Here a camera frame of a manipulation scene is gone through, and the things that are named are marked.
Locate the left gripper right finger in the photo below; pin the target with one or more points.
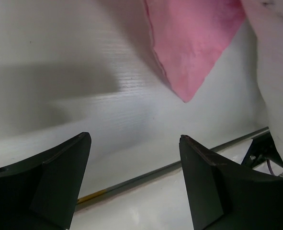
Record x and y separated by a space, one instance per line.
224 195

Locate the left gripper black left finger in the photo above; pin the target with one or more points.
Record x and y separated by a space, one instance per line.
41 192

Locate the pink pillowcase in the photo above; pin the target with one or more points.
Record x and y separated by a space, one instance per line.
189 36

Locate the white pillow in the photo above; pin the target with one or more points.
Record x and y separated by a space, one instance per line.
266 19

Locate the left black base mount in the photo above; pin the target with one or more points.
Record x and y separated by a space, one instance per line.
262 149

